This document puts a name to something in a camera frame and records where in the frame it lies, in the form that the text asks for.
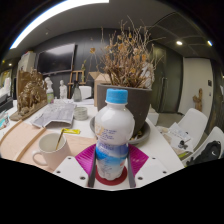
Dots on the blue-capped white drink bottle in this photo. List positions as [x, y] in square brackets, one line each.
[113, 133]

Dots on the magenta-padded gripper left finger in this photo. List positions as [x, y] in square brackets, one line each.
[78, 166]

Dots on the cardboard box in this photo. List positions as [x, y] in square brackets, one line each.
[100, 79]

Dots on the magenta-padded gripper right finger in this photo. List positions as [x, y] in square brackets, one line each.
[146, 168]

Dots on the grey pot with dried plant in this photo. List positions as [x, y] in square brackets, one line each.
[140, 103]

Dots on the wooden figure sculpture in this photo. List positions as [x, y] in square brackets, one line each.
[198, 100]

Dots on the stack of papers and folders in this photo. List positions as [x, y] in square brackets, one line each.
[175, 136]

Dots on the brown carved sculpture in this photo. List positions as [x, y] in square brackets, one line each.
[30, 96]

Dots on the white pedestal block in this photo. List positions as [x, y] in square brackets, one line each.
[154, 116]

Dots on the white ceramic mug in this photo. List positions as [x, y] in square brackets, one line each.
[50, 156]

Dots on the black backpack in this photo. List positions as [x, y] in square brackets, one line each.
[206, 153]

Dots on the small round white tin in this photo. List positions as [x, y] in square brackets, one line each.
[80, 114]

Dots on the long ceiling light strip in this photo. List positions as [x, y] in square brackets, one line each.
[43, 16]

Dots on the large white plaster statue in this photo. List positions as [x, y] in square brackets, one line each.
[148, 78]

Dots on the round ceiling lights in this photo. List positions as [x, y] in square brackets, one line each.
[179, 43]

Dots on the wooden easel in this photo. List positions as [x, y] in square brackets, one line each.
[78, 75]

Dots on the black wall screen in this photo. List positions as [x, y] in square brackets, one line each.
[55, 60]

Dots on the white bottle with green label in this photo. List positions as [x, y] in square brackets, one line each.
[50, 96]

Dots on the colourful packets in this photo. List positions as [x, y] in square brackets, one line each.
[3, 121]

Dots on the gold stirrer with yellow tag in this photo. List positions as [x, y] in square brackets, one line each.
[71, 131]

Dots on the dark spray bottle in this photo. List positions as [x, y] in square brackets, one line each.
[77, 95]

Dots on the light wooden board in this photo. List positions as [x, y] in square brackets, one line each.
[20, 143]

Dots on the small white figurine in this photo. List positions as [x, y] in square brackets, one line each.
[48, 81]
[63, 90]

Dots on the white cabinet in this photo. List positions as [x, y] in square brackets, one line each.
[26, 63]

